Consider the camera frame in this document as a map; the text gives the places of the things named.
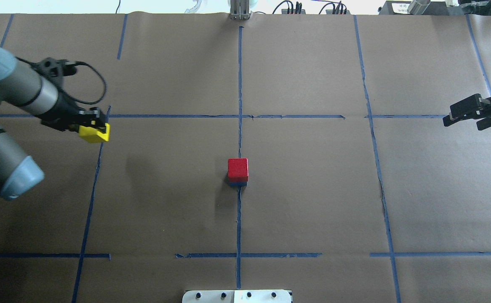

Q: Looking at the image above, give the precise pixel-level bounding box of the black power strip left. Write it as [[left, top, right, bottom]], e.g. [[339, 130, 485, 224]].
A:
[[276, 0, 307, 15]]

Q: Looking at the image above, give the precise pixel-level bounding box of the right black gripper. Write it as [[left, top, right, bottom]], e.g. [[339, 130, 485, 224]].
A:
[[443, 93, 491, 131]]

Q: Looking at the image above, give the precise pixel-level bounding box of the aluminium frame post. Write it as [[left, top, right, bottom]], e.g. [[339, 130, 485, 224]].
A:
[[228, 0, 251, 20]]

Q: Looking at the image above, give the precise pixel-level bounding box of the silver metal cup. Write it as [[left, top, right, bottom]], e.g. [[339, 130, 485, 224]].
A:
[[407, 0, 431, 16]]

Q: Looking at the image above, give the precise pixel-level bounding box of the black power strip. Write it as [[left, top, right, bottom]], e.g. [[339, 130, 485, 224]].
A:
[[323, 1, 350, 15], [276, 0, 307, 15]]

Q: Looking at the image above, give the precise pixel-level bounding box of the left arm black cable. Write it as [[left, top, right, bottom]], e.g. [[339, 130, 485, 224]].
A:
[[16, 57, 108, 106]]

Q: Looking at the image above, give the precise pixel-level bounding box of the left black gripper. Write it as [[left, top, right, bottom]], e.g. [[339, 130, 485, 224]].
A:
[[40, 92, 106, 133]]

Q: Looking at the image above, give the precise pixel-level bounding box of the red wooden cube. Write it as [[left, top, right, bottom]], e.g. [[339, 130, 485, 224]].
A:
[[227, 158, 249, 183]]

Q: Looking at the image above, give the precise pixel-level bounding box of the yellow wooden cube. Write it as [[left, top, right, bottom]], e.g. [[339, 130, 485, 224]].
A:
[[78, 123, 110, 144]]

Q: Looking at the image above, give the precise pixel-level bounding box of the blue wooden cube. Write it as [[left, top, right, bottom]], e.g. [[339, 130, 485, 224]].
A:
[[227, 181, 248, 187]]

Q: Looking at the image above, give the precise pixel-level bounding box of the black power strip right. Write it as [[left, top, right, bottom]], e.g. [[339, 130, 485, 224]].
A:
[[323, 1, 350, 15]]

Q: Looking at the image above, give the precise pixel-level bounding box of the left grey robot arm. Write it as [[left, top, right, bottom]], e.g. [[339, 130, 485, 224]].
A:
[[0, 46, 111, 201]]

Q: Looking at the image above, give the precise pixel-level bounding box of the white camera mast base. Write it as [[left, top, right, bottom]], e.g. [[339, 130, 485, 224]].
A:
[[181, 289, 294, 303]]

